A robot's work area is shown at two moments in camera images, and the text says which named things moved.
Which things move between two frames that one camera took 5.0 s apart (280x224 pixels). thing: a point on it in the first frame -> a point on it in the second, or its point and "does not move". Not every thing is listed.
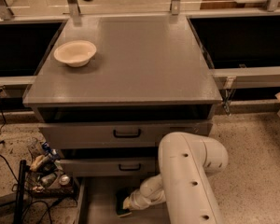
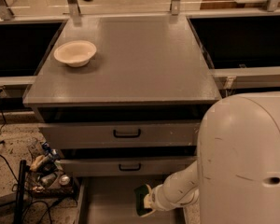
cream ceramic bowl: [76, 53] does not move
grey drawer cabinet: [108, 90] does not move
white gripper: [136, 200] -> [156, 198]
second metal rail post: [73, 3] does not move
